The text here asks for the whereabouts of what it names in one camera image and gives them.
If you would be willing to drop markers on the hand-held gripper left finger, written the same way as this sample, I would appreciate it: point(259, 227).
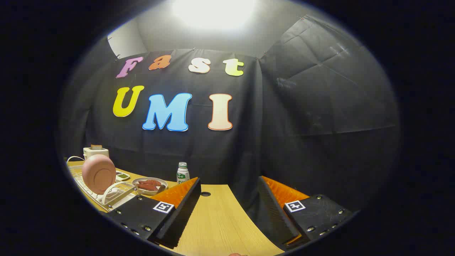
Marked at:
point(185, 209)

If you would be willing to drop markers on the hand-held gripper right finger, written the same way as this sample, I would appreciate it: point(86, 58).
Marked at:
point(272, 213)

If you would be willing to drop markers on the pink plate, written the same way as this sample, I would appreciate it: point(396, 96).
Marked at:
point(97, 174)

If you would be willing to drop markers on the grey round plate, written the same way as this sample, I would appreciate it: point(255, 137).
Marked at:
point(161, 187)

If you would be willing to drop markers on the white divided bean dish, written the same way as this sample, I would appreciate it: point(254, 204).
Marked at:
point(122, 175)

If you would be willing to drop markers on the white drink bottle green label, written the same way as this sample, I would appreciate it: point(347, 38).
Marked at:
point(182, 175)

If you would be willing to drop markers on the red meat piece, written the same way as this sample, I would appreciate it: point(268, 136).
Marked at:
point(151, 182)
point(146, 187)

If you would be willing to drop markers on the white toaster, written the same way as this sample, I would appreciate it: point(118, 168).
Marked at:
point(96, 153)

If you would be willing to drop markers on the brown bread slice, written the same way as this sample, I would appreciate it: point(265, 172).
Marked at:
point(96, 146)

